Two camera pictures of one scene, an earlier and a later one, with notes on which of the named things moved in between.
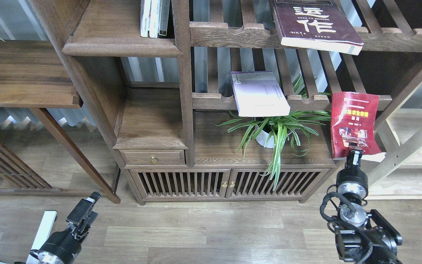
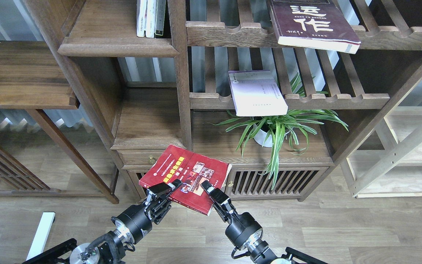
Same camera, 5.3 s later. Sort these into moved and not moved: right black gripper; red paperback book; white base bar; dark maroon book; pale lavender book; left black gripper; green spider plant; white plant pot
Moved: red paperback book; right black gripper; left black gripper
Not moved: white base bar; green spider plant; pale lavender book; dark maroon book; white plant pot
